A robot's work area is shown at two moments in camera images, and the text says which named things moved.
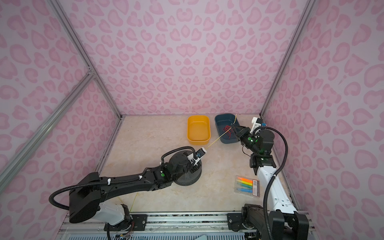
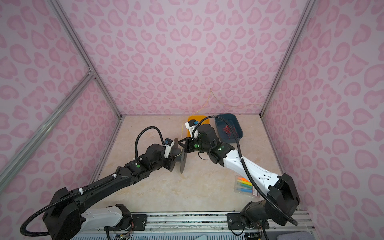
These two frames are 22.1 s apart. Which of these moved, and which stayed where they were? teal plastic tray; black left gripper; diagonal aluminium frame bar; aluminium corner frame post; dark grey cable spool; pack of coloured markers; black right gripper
Moved: black left gripper; black right gripper; dark grey cable spool
Stayed: diagonal aluminium frame bar; aluminium corner frame post; teal plastic tray; pack of coloured markers
